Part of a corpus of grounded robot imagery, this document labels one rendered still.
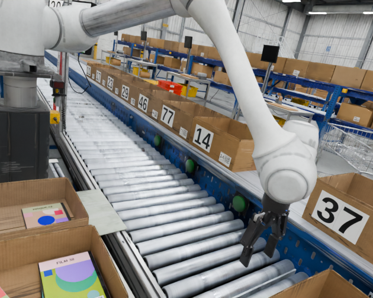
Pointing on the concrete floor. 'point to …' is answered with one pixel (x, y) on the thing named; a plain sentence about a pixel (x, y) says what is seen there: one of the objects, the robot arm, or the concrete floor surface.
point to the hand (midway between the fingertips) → (257, 253)
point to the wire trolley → (356, 152)
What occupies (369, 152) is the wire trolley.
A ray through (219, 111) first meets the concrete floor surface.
